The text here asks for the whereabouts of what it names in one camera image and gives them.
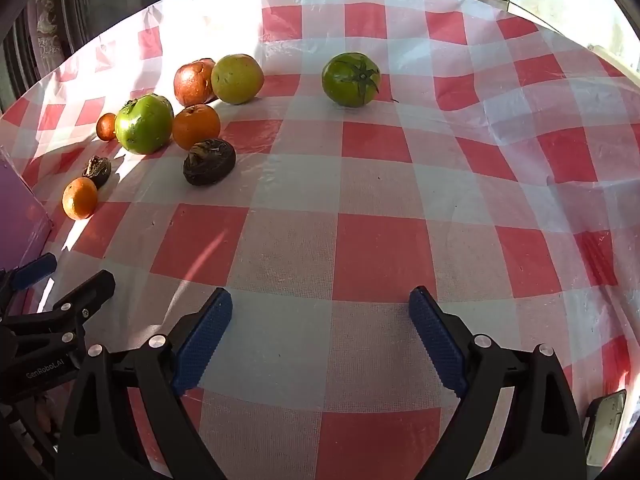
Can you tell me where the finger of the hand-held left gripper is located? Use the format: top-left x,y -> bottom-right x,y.
0,253 -> 58,311
0,269 -> 117,361

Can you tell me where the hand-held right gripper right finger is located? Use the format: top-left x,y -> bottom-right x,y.
408,286 -> 587,480

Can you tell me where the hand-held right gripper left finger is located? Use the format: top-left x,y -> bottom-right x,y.
54,287 -> 234,480

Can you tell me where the small dark round metal object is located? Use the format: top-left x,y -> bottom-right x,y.
82,155 -> 112,190

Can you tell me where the purple box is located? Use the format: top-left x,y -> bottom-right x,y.
0,146 -> 54,272

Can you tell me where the small orange tangerine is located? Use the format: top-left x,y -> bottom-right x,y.
62,177 -> 99,221

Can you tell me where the red white checked tablecloth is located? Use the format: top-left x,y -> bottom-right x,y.
0,0 -> 640,480

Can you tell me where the small dark red fruit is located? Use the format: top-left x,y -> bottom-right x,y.
96,113 -> 118,142

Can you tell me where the large dark wrinkled fruit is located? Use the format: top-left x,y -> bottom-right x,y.
182,138 -> 237,186

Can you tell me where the large orange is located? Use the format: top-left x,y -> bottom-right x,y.
172,104 -> 221,151

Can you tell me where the red apple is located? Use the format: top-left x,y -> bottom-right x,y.
173,58 -> 218,107

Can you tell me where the pink patterned curtain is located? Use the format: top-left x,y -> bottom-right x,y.
27,0 -> 78,68

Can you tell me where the yellow-green apple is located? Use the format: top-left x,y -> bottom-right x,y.
210,53 -> 265,105

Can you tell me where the green tomato with stem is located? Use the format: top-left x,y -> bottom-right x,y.
321,52 -> 381,108

